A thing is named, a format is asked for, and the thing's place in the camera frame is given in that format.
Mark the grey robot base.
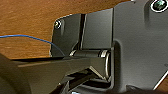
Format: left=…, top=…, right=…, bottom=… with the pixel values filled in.
left=49, top=0, right=168, bottom=93

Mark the blue cable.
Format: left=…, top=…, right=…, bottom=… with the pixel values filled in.
left=0, top=34, right=66, bottom=58

